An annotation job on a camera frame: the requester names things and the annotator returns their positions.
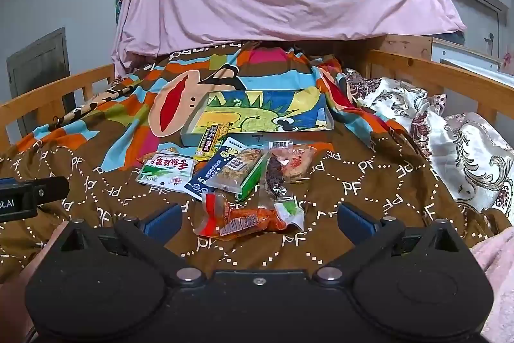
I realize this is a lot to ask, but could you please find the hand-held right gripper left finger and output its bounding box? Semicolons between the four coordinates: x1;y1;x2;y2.
47;203;206;286

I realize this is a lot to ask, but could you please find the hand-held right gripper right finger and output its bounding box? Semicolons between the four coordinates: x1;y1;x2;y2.
312;202;471;286

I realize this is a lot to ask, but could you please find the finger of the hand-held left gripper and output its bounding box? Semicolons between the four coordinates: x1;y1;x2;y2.
23;176;70;204

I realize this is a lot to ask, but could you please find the white green snack pouch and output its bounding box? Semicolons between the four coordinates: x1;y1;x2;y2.
136;152;196;193

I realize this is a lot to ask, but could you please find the blue white snack packet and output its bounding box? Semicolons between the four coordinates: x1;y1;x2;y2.
184;137;250;201

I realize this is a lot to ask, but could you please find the small green white packet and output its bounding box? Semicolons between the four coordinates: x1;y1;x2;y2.
275;199;305;227

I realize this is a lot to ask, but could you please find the rice cracker packet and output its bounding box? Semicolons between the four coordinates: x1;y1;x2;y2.
268;141;319;184

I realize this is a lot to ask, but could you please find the orange sausage packet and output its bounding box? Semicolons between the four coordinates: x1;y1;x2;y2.
194;191;290;238

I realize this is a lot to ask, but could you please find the clear nut bar packet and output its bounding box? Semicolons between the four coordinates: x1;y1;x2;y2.
206;148;266;194

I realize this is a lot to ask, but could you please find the clear dark snack packet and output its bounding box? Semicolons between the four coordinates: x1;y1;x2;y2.
260;152;290;203

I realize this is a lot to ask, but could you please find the yellow green snack bar packet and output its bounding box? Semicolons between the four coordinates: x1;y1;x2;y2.
194;122;229;161

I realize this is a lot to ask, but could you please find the metal tray with drawing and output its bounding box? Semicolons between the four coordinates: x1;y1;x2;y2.
179;88;335;148

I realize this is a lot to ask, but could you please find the person's left forearm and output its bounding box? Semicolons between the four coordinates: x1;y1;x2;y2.
0;220;71;343

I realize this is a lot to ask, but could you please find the brown monkey printed blanket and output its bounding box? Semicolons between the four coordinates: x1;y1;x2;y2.
0;40;512;284

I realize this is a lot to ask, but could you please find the giraffe print cloth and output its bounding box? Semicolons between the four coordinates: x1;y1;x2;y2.
54;84;135;129

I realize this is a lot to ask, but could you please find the grey door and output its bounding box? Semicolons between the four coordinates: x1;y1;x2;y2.
6;27;77;135

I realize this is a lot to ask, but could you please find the floral satin quilt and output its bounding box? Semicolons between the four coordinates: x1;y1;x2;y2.
343;68;514;225

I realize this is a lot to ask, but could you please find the pink fleece clothing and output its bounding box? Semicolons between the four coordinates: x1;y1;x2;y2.
469;228;514;343

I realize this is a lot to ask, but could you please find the wooden cabinet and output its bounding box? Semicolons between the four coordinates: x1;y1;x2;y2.
363;33;433;64

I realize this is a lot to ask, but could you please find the teal patterned cloth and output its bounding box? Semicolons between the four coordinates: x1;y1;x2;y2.
114;0;129;28

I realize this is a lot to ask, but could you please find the white framed door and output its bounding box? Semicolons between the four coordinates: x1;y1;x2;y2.
442;0;507;60

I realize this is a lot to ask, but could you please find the wooden bed rail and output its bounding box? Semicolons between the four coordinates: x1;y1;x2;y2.
365;49;514;127
0;64;117;153

